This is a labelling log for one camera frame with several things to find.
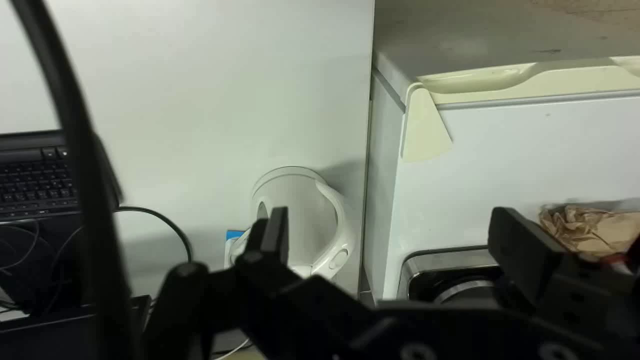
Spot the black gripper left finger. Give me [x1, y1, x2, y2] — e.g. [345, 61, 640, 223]
[142, 203, 367, 360]

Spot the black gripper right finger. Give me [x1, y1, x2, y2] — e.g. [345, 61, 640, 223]
[486, 206, 640, 360]

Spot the blue white paper packet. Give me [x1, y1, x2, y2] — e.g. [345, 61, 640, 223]
[222, 227, 256, 268]

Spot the white electric kettle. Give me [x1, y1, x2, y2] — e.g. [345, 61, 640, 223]
[246, 164, 357, 281]

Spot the crumpled brown paper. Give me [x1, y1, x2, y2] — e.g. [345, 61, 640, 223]
[539, 202, 640, 261]

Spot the black computer monitor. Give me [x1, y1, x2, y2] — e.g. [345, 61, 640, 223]
[0, 127, 127, 226]

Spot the thin black power cable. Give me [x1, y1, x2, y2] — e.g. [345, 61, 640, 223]
[117, 203, 196, 266]

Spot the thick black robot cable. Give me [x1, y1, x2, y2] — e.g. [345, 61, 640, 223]
[9, 0, 138, 360]

